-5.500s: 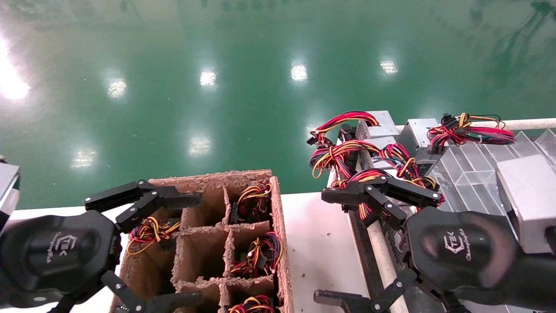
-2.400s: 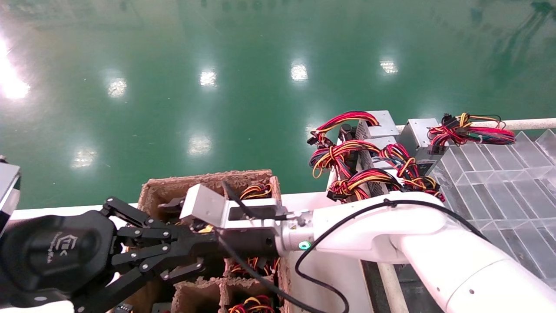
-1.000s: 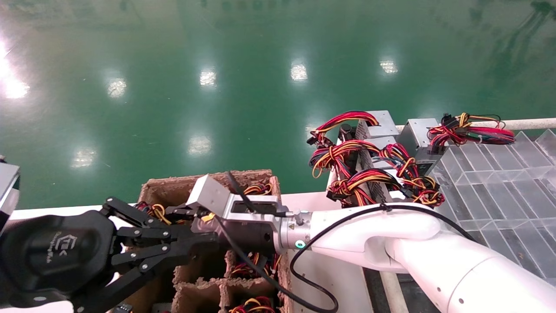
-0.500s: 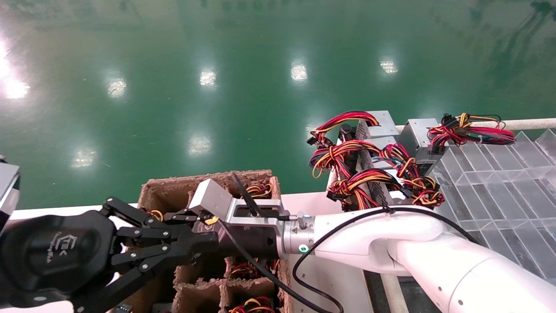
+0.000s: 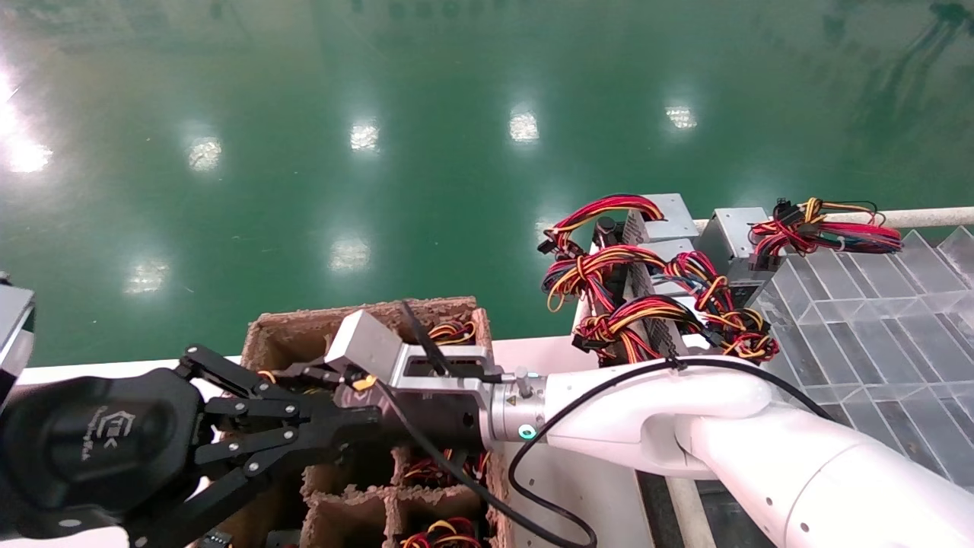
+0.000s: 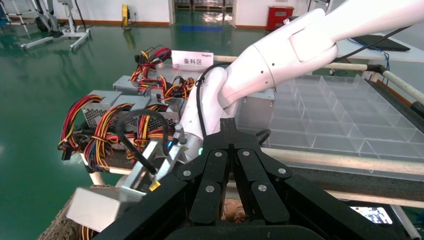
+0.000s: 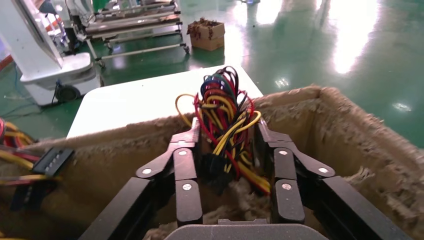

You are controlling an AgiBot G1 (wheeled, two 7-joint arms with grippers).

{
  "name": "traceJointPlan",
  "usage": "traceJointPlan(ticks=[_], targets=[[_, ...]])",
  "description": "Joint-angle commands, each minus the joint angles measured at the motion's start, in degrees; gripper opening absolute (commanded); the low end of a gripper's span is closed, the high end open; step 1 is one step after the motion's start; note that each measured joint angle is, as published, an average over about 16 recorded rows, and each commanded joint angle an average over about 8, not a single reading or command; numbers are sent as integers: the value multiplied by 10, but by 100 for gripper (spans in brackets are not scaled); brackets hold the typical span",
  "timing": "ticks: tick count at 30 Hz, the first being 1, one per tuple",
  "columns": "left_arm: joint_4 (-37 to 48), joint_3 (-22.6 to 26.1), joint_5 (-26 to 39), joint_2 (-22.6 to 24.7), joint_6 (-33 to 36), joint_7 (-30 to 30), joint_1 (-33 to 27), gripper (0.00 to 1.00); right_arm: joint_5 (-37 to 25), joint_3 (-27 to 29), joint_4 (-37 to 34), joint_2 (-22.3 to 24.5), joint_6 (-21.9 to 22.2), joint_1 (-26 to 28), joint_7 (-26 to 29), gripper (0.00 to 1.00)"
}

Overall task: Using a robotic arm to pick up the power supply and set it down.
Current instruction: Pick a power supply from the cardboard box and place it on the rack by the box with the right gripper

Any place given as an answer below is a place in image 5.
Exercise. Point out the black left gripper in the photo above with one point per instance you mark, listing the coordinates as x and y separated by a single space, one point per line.
91 449

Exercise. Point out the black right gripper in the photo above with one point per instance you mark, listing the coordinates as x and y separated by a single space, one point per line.
441 422

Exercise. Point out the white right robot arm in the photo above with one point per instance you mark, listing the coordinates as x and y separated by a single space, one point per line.
685 411

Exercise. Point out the brown cardboard divider box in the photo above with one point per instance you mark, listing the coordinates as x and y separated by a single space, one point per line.
293 339

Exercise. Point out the grey power supply unit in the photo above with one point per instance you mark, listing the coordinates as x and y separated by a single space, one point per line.
365 342

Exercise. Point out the clear plastic divider tray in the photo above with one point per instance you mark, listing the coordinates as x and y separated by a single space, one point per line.
875 335

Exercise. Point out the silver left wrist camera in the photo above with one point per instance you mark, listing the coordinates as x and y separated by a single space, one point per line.
14 327

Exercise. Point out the black cart frame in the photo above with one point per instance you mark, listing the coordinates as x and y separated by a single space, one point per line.
650 510

